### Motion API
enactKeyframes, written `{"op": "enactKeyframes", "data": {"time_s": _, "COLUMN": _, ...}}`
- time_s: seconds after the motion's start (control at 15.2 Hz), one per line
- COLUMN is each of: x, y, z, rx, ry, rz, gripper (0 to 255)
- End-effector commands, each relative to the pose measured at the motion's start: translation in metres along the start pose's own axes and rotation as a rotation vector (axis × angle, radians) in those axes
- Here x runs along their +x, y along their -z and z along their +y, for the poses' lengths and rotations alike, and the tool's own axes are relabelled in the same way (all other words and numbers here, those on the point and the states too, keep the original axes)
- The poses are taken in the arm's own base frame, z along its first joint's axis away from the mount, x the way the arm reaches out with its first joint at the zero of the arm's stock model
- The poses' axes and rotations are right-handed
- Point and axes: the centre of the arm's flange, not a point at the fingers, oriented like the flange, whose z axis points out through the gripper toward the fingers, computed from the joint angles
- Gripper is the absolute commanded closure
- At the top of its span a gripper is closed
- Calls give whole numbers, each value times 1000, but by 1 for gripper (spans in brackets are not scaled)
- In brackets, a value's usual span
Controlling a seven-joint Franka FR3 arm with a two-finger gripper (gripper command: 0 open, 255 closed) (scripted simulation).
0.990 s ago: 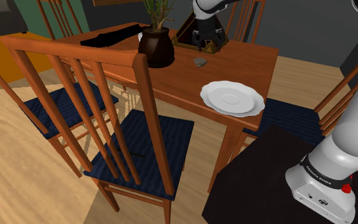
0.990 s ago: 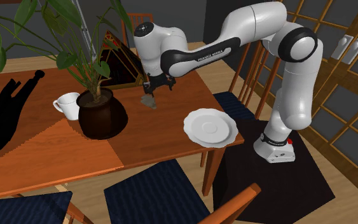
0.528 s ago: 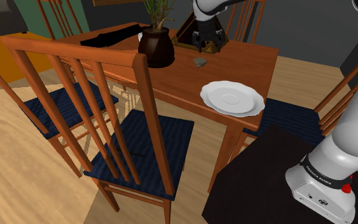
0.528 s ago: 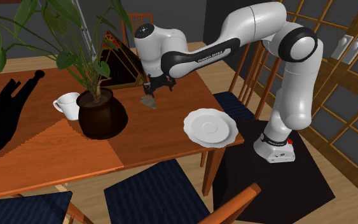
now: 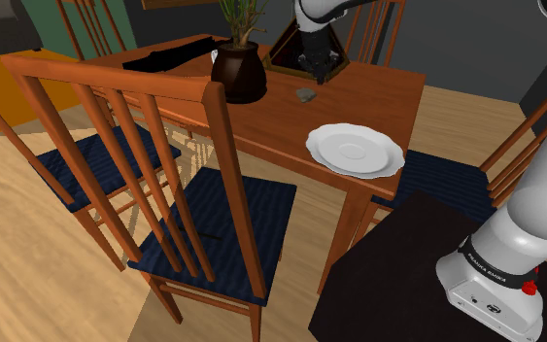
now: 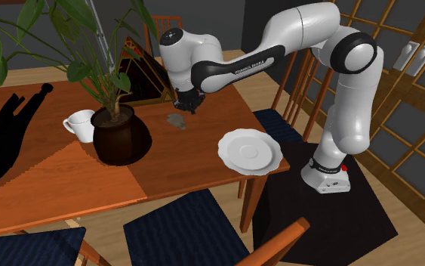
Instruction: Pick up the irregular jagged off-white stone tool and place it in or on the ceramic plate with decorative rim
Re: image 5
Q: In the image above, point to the wooden dining table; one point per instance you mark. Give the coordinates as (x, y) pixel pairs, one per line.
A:
(277, 123)

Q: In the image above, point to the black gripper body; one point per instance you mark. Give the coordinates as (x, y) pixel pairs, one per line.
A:
(314, 47)

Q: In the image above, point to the wooden chair with blue cushion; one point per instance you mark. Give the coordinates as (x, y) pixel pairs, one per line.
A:
(443, 182)
(98, 161)
(235, 213)

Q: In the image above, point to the dark brown vase with plant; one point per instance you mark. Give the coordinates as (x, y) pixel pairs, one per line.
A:
(240, 71)

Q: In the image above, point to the small grey stone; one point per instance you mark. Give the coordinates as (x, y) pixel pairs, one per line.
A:
(306, 95)

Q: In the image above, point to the dark robot stand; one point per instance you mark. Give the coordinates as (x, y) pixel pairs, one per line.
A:
(386, 284)

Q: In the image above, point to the gold framed pyramid terrarium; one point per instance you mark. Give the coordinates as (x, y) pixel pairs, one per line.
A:
(286, 52)

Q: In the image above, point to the white plate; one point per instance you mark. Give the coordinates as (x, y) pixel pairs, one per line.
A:
(354, 150)

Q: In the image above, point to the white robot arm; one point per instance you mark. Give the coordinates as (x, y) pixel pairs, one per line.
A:
(533, 208)

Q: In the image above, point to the flat black object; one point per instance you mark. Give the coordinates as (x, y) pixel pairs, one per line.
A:
(169, 58)

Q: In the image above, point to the grey armchair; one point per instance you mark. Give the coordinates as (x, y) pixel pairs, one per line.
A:
(3, 28)

